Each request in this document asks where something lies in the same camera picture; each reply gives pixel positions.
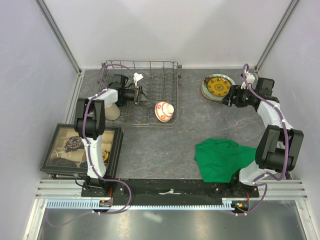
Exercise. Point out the yellow patterned plate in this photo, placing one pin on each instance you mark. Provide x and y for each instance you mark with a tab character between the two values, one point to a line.
219	86

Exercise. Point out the beige plastic cup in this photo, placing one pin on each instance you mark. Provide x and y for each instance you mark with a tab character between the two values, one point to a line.
112	112

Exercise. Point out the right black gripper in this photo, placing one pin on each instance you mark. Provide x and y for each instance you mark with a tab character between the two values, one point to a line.
235	90

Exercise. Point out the white red patterned bowl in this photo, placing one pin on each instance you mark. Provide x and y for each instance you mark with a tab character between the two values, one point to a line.
164	111

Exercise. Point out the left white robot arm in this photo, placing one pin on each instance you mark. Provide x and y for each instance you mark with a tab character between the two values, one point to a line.
90	124

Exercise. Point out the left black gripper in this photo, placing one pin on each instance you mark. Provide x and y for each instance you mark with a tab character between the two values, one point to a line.
137	95

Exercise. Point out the dark green glass cup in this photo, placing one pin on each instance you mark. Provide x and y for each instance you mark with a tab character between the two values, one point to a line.
121	103

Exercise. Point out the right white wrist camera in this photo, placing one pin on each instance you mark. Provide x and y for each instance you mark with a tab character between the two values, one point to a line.
248	79

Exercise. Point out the green cloth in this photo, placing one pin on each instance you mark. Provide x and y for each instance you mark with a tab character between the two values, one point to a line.
219	159

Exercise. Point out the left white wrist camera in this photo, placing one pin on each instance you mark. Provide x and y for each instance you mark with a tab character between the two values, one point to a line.
136	78

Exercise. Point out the mint green flower plate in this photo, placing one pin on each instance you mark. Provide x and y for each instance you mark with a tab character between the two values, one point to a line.
204	83

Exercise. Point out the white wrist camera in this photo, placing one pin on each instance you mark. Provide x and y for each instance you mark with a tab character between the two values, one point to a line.
136	78
248	79

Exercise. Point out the black glass-lid jewelry box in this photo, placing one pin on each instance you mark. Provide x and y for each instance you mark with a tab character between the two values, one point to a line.
66	154

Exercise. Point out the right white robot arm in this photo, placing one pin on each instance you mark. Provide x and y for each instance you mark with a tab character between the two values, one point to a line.
278	150

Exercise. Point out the white slotted cable duct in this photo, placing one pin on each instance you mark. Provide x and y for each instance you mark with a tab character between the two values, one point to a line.
89	204

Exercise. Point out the beige bird plate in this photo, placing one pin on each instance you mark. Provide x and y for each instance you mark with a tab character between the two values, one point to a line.
212	97

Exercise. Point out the grey wire dish rack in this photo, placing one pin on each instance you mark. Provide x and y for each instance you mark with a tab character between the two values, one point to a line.
160	84

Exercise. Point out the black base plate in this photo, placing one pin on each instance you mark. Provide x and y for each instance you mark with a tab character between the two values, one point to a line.
120	188

